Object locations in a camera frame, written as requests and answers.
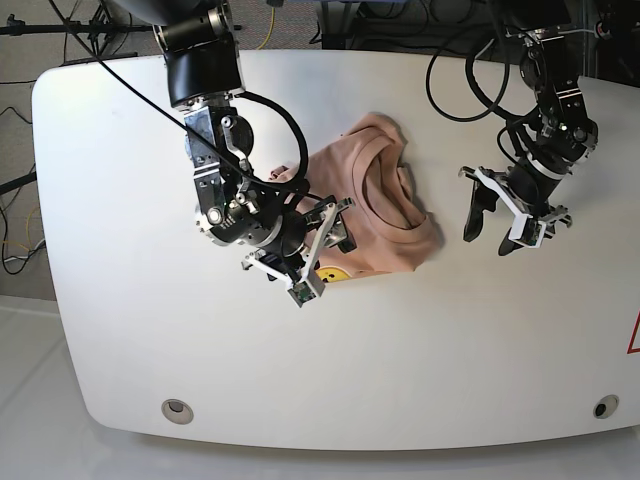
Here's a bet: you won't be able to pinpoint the right table grommet hole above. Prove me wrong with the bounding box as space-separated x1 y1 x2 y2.
593 394 620 419

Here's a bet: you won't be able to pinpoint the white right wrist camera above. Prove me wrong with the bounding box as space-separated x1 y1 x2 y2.
287 276 325 307

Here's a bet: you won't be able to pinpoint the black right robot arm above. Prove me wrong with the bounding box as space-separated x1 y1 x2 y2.
119 1 355 305

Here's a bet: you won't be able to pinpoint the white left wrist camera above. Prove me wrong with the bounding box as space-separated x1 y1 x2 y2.
508 214 547 249

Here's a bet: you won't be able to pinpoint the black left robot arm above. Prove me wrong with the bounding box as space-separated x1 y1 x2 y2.
459 1 598 257

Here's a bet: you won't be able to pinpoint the table grommet hole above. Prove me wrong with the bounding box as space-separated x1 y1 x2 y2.
593 394 620 419
161 399 194 425

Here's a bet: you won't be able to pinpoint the yellow cable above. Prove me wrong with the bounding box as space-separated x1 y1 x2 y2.
256 8 277 51

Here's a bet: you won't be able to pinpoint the left table grommet hole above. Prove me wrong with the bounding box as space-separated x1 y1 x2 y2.
161 399 194 425

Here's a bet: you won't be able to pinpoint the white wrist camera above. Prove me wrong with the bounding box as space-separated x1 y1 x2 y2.
508 214 547 249
287 276 325 307

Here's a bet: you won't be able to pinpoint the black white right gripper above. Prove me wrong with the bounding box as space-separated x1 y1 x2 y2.
241 196 356 291

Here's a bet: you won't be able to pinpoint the peach pink T-shirt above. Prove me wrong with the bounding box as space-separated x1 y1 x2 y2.
267 112 444 284

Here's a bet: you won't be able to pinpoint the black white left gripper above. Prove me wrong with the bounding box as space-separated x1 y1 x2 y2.
458 162 573 256

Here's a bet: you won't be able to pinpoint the tangled black cables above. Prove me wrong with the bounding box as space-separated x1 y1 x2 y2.
308 0 496 56

